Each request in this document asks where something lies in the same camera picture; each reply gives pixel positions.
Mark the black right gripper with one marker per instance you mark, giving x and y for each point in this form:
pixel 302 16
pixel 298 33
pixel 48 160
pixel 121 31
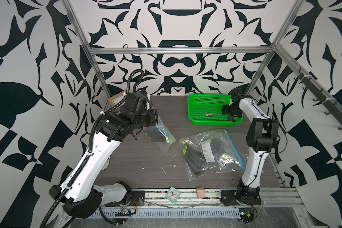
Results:
pixel 225 110

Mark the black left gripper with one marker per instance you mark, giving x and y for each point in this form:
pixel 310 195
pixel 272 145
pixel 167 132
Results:
pixel 151 116

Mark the lifted clear zip-top bag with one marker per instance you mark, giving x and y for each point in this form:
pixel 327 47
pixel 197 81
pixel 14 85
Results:
pixel 240 144

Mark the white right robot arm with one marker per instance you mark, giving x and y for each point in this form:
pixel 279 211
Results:
pixel 261 139

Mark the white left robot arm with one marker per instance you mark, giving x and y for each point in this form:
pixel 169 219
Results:
pixel 80 196

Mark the gold framed plant picture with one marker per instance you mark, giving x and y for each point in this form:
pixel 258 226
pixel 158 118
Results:
pixel 116 98

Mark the green plastic basket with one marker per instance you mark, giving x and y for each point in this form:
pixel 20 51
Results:
pixel 200 104

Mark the small green circuit board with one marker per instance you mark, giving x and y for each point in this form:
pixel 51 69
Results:
pixel 127 212

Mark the small pink block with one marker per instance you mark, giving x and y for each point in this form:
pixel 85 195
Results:
pixel 200 191

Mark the mint square clock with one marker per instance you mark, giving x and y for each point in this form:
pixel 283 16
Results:
pixel 173 195

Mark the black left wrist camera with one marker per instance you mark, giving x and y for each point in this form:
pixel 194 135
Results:
pixel 136 102

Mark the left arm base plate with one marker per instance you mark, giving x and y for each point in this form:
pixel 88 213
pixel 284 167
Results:
pixel 134 198

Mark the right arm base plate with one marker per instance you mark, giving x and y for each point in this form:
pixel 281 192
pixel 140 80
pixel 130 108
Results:
pixel 242 197

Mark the white perforated cable duct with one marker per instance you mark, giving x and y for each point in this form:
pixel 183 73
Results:
pixel 230 213

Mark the black wall hook rail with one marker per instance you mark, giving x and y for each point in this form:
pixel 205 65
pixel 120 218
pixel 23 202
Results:
pixel 321 96

